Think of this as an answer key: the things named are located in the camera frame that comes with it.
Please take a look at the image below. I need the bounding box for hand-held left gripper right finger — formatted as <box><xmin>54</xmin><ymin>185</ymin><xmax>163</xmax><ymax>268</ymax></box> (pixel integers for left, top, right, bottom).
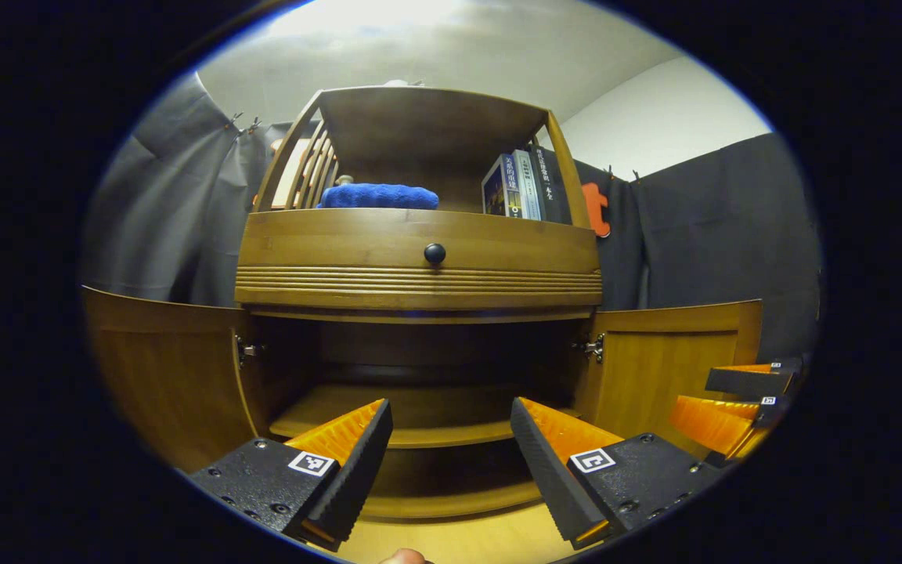
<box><xmin>508</xmin><ymin>396</ymin><xmax>727</xmax><ymax>551</ymax></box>

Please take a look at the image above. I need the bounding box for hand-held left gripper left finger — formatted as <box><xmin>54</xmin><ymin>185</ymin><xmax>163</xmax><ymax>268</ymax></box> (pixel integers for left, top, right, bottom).
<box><xmin>187</xmin><ymin>398</ymin><xmax>395</xmax><ymax>552</ymax></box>

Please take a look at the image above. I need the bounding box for wooden cabinet door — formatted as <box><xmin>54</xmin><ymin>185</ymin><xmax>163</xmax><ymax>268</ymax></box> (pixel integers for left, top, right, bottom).
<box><xmin>576</xmin><ymin>300</ymin><xmax>763</xmax><ymax>463</ymax></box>
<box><xmin>81</xmin><ymin>286</ymin><xmax>265</xmax><ymax>472</ymax></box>

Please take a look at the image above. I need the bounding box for wooden double-door shoe cabinet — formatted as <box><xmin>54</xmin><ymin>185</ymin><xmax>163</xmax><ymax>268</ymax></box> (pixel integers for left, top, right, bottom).
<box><xmin>81</xmin><ymin>85</ymin><xmax>763</xmax><ymax>522</ymax></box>

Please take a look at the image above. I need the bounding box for wooden inner cabinet shelf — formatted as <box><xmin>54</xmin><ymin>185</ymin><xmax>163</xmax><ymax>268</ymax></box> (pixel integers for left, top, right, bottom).
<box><xmin>269</xmin><ymin>382</ymin><xmax>579</xmax><ymax>450</ymax></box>

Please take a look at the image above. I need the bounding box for black backdrop cloth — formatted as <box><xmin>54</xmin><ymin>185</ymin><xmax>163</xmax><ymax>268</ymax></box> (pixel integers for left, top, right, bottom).
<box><xmin>81</xmin><ymin>72</ymin><xmax>300</xmax><ymax>308</ymax></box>
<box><xmin>537</xmin><ymin>133</ymin><xmax>822</xmax><ymax>366</ymax></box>

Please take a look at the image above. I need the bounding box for wooden drawer with black knob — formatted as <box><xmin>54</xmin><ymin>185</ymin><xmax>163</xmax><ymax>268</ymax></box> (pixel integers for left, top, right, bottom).
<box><xmin>234</xmin><ymin>208</ymin><xmax>603</xmax><ymax>309</ymax></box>

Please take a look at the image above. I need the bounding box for black spine book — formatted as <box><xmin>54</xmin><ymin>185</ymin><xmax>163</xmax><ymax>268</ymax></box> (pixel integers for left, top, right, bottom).
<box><xmin>529</xmin><ymin>144</ymin><xmax>571</xmax><ymax>225</ymax></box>

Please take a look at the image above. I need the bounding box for folded blue towel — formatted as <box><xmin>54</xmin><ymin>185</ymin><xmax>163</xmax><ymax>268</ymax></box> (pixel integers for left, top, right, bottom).
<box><xmin>318</xmin><ymin>183</ymin><xmax>441</xmax><ymax>212</ymax></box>

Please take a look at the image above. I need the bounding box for blue cover book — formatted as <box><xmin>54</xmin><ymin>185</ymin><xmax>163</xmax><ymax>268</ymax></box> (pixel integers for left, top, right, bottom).
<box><xmin>482</xmin><ymin>154</ymin><xmax>523</xmax><ymax>219</ymax></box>

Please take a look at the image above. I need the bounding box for white spine book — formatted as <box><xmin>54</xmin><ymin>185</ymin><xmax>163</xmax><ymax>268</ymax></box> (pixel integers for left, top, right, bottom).
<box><xmin>512</xmin><ymin>149</ymin><xmax>543</xmax><ymax>222</ymax></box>

